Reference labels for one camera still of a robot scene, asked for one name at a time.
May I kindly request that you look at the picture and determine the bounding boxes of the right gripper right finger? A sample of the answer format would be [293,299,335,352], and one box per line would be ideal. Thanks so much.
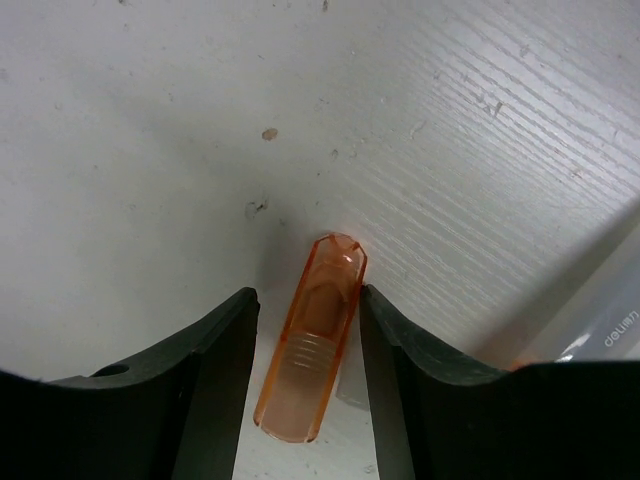
[359,286,639,479]

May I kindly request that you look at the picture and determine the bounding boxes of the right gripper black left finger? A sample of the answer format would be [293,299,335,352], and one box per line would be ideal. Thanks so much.
[1,287,260,479]

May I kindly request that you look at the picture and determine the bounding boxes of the orange marker pen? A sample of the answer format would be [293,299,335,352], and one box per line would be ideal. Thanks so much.
[253,233,368,443]

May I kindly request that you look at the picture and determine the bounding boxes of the light blue capped marker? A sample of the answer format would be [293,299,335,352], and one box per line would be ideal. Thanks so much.
[475,200,639,370]

